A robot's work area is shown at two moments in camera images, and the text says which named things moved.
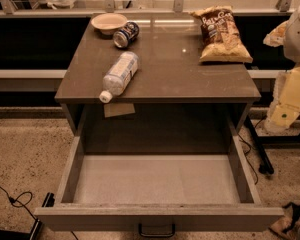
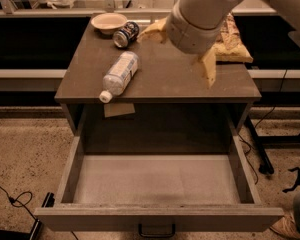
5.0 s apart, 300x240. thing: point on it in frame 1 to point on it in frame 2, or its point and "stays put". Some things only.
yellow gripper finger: (276, 37) to (191, 31)
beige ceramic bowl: (108, 23) stays put
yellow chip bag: (220, 38) stays put
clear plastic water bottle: (117, 79) stays put
